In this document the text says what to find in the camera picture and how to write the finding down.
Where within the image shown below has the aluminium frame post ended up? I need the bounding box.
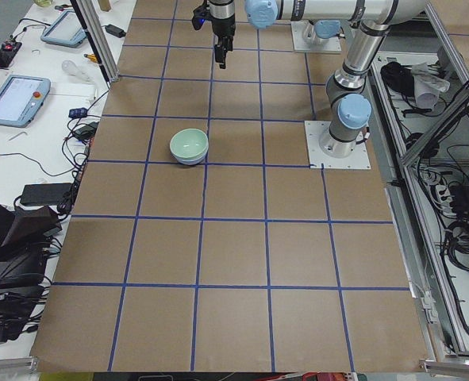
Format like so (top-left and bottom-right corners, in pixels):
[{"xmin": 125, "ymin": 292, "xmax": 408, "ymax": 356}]
[{"xmin": 71, "ymin": 0, "xmax": 119, "ymax": 84}]

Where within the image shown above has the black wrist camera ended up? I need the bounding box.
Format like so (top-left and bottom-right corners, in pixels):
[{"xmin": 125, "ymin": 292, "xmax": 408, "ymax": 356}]
[{"xmin": 191, "ymin": 4, "xmax": 208, "ymax": 31}]

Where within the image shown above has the teach pendant far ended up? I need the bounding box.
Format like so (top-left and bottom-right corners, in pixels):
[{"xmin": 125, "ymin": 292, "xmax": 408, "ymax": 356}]
[{"xmin": 40, "ymin": 10, "xmax": 86, "ymax": 48}]

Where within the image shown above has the gold cylindrical tool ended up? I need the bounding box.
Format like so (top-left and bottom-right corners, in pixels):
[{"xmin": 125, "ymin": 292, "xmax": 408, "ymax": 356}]
[{"xmin": 83, "ymin": 54, "xmax": 98, "ymax": 64}]

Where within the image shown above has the black power brick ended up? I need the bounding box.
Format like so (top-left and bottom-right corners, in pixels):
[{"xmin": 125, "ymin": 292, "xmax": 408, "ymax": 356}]
[{"xmin": 20, "ymin": 183, "xmax": 71, "ymax": 206}]

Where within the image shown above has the blue bowl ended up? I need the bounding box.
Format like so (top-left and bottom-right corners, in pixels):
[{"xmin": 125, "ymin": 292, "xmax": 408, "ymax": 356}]
[{"xmin": 174, "ymin": 152, "xmax": 207, "ymax": 166}]

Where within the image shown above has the teach pendant near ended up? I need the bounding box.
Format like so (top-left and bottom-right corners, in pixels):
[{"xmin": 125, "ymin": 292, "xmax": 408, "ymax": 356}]
[{"xmin": 0, "ymin": 75, "xmax": 51, "ymax": 128}]

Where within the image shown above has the black power adapter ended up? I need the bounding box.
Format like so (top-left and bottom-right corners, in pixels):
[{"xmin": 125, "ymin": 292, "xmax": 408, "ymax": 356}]
[{"xmin": 104, "ymin": 24, "xmax": 126, "ymax": 38}]

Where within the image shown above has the small blue device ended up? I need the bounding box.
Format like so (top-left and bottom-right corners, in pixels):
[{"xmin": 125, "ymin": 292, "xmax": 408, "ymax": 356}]
[{"xmin": 68, "ymin": 107, "xmax": 88, "ymax": 119}]

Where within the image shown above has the green bowl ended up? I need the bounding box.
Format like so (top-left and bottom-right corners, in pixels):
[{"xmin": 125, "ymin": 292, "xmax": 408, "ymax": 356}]
[{"xmin": 169, "ymin": 129, "xmax": 209, "ymax": 160}]

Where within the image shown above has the teach pendant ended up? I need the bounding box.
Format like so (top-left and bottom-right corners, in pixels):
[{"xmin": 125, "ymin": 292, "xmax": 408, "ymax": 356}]
[
  {"xmin": 0, "ymin": 75, "xmax": 51, "ymax": 128},
  {"xmin": 40, "ymin": 10, "xmax": 86, "ymax": 48}
]

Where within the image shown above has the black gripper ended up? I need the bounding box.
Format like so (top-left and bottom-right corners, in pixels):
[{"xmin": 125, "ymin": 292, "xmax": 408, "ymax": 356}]
[{"xmin": 210, "ymin": 0, "xmax": 236, "ymax": 69}]

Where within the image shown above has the white light bulb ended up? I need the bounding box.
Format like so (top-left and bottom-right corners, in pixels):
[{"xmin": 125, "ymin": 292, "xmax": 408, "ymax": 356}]
[{"xmin": 61, "ymin": 60, "xmax": 91, "ymax": 82}]

